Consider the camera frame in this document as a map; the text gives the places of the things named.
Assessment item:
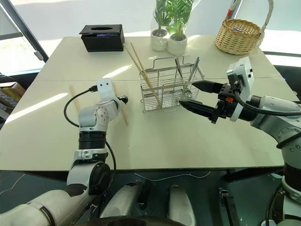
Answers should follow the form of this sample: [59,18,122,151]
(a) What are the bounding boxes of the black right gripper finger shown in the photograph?
[179,99,218,119]
[191,80,221,94]

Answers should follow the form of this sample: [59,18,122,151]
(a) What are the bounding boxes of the slim metal cutlery piece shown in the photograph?
[183,56,201,90]

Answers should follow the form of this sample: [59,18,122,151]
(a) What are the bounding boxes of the dark metal frame bar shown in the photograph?
[0,0,49,63]

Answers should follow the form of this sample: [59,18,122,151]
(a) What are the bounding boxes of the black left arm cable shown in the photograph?
[63,86,117,182]

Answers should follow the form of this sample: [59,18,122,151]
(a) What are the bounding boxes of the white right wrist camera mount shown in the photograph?
[226,56,255,122]

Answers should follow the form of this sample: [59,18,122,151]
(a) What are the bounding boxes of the black metal bracket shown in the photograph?
[218,187,241,226]

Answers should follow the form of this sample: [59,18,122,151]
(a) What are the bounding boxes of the black tissue box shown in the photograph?
[79,23,125,53]

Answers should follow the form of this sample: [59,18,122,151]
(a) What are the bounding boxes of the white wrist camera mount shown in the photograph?
[97,77,118,102]
[226,56,255,122]

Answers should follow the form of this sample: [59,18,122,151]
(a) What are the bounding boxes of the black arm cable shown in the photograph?
[63,86,117,182]
[231,80,301,116]

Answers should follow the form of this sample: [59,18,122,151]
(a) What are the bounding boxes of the metal wire basket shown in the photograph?
[139,56,205,113]

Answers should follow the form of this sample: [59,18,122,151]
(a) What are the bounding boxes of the red white striped pole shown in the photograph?
[225,0,243,19]

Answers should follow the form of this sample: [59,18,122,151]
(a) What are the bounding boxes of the wicker basket with handle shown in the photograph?
[214,0,275,56]

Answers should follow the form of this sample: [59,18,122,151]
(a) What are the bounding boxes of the cardboard boxes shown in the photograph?
[0,81,26,118]

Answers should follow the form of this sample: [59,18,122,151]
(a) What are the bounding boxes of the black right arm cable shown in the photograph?
[231,80,301,116]

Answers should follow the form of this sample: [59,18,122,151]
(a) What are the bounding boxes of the large plant in white pot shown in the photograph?
[164,0,196,57]

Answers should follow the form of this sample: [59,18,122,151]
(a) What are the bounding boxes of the metal spoon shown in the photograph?
[174,57,184,82]

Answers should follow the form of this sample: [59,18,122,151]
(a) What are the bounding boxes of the thin white floor cable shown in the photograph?
[134,170,211,182]

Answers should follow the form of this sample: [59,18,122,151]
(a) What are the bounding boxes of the dark table underframe beam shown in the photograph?
[225,166,285,183]

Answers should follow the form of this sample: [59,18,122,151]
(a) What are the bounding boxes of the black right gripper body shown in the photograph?
[209,82,236,125]

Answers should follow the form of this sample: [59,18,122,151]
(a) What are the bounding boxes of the small plant in white pot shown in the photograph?
[150,0,172,52]

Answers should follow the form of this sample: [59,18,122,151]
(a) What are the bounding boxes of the wooden chopstick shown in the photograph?
[124,45,159,102]
[113,83,129,126]
[69,85,81,111]
[130,42,164,109]

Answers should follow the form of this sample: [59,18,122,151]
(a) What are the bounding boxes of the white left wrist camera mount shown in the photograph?
[97,77,118,102]

